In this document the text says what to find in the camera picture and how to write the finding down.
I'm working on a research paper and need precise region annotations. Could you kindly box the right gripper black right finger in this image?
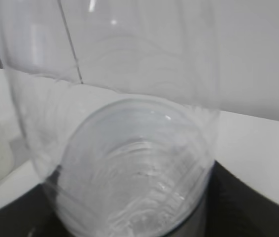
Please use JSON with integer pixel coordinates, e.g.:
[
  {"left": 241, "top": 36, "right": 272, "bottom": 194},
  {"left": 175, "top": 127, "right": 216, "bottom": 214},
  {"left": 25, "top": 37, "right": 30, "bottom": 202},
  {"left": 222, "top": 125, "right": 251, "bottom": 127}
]
[{"left": 178, "top": 162, "right": 279, "bottom": 237}]

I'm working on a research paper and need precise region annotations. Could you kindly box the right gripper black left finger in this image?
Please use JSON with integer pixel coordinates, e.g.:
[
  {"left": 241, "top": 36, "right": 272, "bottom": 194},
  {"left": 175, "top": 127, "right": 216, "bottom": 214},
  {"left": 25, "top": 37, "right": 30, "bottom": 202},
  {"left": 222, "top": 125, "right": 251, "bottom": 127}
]
[{"left": 0, "top": 185, "right": 72, "bottom": 237}]

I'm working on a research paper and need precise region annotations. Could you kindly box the clear water bottle red label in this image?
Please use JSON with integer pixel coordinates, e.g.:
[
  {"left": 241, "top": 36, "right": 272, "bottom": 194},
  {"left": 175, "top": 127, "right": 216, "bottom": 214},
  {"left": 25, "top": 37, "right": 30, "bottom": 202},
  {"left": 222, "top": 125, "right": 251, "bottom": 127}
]
[{"left": 0, "top": 0, "right": 219, "bottom": 237}]

